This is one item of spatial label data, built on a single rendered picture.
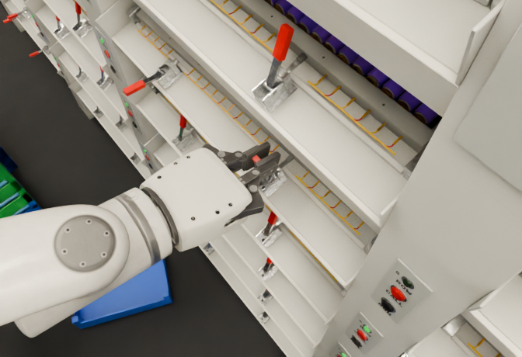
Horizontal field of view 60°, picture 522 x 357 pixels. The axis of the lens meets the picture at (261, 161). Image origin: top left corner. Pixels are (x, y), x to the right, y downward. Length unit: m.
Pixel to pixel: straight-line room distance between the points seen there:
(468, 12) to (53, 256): 0.33
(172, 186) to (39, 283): 0.19
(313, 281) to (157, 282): 0.90
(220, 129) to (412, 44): 0.46
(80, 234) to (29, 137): 1.70
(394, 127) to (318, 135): 0.08
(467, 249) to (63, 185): 1.67
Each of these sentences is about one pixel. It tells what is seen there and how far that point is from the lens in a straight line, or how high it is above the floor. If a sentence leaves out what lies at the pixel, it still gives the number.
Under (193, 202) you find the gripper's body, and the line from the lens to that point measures 0.50.
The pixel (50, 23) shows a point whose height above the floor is 0.55.
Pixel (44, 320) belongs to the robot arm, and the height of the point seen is 1.08.
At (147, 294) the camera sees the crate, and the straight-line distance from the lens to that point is 1.61.
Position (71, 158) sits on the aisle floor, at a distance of 1.95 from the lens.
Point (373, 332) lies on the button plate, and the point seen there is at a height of 0.90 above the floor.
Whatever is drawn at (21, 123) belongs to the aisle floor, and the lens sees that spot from 2.14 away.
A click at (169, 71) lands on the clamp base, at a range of 0.77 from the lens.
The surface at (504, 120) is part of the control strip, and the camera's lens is 0.27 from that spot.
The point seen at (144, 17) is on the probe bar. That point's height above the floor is 0.97.
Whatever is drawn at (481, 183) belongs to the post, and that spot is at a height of 1.26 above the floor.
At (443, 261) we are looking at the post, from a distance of 0.40.
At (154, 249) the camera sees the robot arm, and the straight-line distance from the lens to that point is 0.48.
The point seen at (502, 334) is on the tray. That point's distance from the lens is 0.43.
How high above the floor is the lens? 1.50
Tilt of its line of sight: 57 degrees down
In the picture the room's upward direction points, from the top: straight up
